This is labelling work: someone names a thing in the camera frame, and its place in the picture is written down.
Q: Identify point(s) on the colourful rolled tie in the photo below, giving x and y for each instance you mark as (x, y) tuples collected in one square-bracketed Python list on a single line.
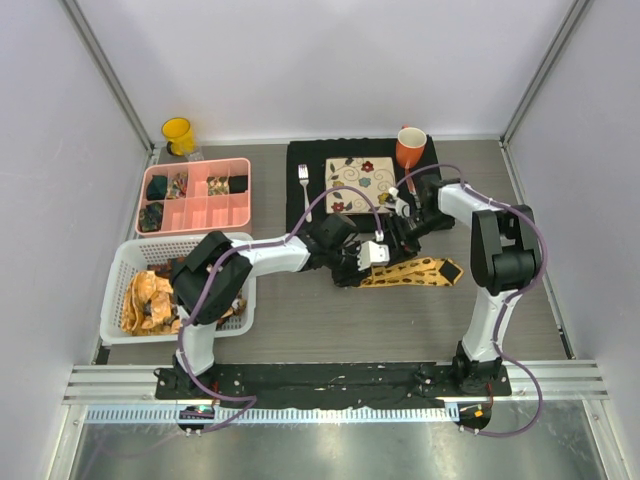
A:
[(177, 186)]

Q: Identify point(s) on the pink compartment organizer tray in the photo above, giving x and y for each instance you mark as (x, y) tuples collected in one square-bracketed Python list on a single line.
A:
[(198, 212)]

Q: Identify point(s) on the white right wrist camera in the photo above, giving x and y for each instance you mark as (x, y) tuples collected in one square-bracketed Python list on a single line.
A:
[(400, 202)]

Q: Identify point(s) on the knife with patterned handle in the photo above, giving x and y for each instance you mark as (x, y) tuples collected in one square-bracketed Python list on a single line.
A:
[(412, 189)]

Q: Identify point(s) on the black cloth placemat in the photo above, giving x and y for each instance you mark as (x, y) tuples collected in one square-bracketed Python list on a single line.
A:
[(315, 153)]

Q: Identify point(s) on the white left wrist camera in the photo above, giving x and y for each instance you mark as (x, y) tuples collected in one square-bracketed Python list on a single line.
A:
[(372, 254)]

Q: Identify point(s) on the floral square ceramic plate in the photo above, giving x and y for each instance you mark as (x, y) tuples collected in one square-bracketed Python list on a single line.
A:
[(372, 176)]

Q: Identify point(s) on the black rolled tie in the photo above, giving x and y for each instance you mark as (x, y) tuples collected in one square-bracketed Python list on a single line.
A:
[(238, 184)]

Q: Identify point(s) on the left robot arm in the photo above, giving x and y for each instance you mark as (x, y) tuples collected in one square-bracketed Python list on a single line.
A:
[(207, 281)]

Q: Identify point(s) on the dark patterned rolled tie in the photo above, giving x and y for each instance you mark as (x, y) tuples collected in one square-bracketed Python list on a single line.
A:
[(150, 218)]

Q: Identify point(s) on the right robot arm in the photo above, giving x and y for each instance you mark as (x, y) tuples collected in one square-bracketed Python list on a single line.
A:
[(505, 258)]

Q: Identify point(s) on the yellow mug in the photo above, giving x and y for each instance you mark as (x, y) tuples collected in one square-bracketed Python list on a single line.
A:
[(180, 136)]

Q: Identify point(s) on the white perforated plastic basket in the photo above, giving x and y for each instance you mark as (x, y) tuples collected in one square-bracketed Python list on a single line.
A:
[(135, 255)]

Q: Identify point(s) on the clear plastic cup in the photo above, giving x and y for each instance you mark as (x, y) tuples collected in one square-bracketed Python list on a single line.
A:
[(194, 154)]

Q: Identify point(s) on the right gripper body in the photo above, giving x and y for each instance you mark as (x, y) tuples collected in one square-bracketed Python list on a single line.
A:
[(410, 230)]

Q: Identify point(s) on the silver fork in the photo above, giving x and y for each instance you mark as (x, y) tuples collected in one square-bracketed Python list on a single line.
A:
[(303, 177)]

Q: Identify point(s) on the brown white patterned tie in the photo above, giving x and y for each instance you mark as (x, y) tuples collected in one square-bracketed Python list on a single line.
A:
[(164, 270)]

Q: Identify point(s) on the beige patterned rolled tie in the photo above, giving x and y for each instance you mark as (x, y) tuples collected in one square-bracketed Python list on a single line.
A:
[(218, 185)]

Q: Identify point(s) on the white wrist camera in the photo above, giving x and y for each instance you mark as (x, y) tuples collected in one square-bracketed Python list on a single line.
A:
[(400, 202), (372, 254)]

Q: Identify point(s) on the dark green rolled tie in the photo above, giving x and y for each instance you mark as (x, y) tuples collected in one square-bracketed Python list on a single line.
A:
[(157, 188)]

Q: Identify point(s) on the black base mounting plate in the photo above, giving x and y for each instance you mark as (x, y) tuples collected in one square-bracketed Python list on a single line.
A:
[(329, 386)]

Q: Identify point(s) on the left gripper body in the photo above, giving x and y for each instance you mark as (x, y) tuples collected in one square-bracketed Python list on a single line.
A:
[(344, 264)]

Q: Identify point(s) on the orange mug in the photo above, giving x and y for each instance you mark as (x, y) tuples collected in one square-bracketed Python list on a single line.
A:
[(410, 145)]

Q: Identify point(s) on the yellow beetle print tie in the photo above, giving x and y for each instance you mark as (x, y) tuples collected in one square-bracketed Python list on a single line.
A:
[(424, 271)]

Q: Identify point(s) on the orange patterned tie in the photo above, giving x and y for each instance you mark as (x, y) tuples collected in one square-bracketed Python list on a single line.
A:
[(149, 307)]

